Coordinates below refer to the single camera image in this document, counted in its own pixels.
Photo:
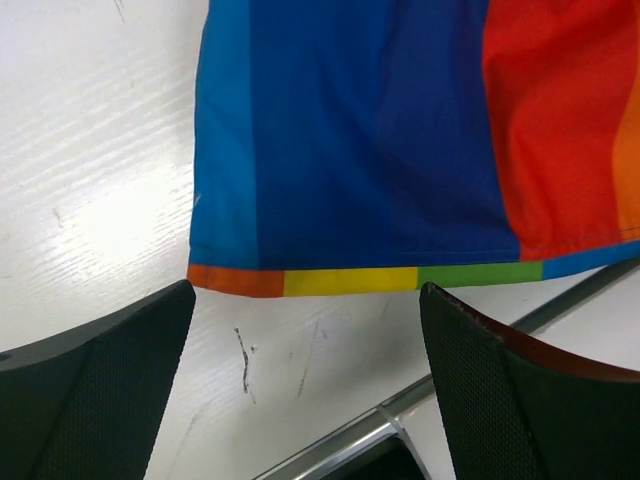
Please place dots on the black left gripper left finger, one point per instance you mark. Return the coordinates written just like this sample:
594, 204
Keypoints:
87, 403

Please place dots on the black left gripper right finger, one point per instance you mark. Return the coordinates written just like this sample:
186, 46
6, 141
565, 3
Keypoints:
515, 407

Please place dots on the rainbow striped shorts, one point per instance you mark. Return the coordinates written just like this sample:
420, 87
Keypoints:
347, 147

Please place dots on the aluminium table edge rail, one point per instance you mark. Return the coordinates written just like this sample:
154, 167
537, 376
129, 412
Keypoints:
375, 435

